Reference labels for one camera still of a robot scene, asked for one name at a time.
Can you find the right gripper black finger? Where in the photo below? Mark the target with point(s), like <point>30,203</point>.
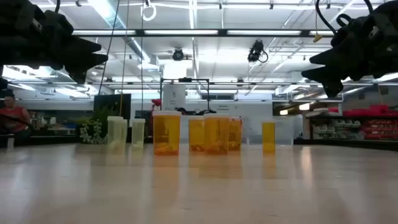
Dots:
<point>329,57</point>
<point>331,77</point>

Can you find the black overhead camera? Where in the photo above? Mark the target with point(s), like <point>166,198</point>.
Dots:
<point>255,49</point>

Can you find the round black ceiling camera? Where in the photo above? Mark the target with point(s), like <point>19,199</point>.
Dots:
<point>178,55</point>

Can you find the green artificial succulent plant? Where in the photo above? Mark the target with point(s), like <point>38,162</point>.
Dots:
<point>91,130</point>

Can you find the small white bottle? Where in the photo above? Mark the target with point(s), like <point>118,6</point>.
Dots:
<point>268,135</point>

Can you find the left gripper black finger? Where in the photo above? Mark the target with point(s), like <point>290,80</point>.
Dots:
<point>82,46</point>
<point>82,65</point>

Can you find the large orange pill bottle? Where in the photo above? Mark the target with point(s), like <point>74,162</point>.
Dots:
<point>196,133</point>
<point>235,133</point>
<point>216,133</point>
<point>166,133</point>

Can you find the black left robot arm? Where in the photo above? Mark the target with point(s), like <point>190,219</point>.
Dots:
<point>12,37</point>

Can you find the white paper sign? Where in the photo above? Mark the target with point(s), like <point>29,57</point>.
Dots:
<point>174,96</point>

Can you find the red background object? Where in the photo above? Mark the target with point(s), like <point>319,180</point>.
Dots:
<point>157,102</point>

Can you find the small pale pill bottle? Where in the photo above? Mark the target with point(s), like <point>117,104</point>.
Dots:
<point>138,132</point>
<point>114,133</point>
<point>125,132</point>

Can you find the black display panel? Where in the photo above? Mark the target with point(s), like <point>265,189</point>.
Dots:
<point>112,101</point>

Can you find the shelf with red bins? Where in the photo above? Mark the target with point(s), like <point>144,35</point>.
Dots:
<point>373,127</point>

